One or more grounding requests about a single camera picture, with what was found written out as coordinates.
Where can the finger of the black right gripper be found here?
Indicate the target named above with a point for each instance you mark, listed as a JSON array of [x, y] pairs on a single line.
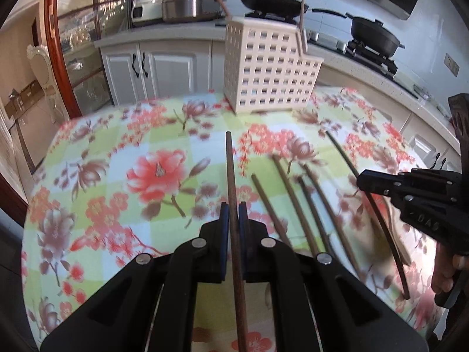
[[380, 183]]

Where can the person's right hand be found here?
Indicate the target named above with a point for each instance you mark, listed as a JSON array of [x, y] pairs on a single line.
[[445, 266]]

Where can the dark chopstick on table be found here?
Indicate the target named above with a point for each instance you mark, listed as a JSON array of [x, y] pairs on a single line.
[[277, 223], [296, 205], [316, 216], [337, 225]]

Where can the floral plastic tablecloth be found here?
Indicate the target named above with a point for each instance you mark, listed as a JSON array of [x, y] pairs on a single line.
[[145, 178]]

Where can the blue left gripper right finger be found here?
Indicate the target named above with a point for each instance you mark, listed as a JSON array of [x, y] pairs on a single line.
[[245, 241]]

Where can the dark brown wooden chopstick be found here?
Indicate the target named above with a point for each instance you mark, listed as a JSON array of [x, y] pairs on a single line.
[[238, 284]]

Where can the black wok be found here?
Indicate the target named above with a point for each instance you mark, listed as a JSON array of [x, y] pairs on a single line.
[[281, 8]]

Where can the cream perforated utensil holder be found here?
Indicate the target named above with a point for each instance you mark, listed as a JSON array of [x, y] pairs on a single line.
[[267, 66]]

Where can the black lidded pan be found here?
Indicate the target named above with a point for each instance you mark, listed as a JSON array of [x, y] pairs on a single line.
[[372, 34]]

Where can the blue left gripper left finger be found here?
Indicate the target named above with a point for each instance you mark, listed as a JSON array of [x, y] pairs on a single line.
[[224, 223]]

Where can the stainless steel cooker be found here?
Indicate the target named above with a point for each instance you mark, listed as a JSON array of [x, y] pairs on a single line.
[[183, 11]]

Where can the black gas stove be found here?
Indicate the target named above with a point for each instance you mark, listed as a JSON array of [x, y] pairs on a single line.
[[359, 53]]

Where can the red wooden door frame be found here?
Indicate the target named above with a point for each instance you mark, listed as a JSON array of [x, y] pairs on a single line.
[[52, 35]]

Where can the long dark chopstick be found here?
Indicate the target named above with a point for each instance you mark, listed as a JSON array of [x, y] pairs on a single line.
[[377, 214]]

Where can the white rice cooker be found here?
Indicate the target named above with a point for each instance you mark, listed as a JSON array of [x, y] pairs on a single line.
[[146, 12]]

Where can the beige wall switch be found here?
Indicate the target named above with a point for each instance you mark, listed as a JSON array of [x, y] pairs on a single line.
[[451, 64]]

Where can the white lower cabinet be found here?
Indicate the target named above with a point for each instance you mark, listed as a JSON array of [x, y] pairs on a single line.
[[164, 60]]

